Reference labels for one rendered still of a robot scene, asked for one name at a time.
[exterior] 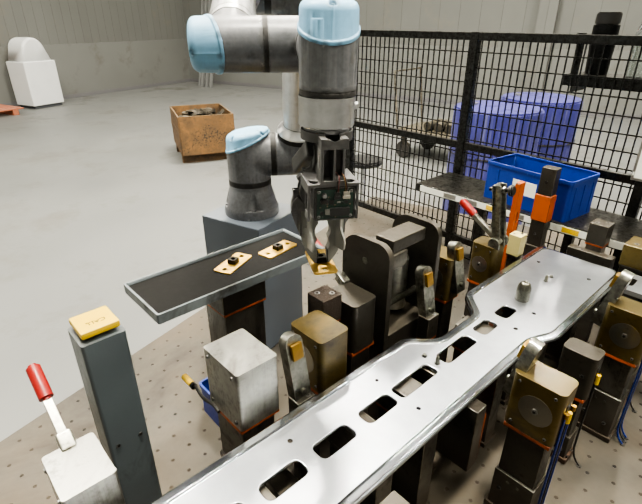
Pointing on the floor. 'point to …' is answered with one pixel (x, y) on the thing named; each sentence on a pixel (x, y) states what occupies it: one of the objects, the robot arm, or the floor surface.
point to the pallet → (1, 110)
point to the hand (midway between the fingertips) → (321, 251)
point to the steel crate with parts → (201, 131)
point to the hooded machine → (33, 74)
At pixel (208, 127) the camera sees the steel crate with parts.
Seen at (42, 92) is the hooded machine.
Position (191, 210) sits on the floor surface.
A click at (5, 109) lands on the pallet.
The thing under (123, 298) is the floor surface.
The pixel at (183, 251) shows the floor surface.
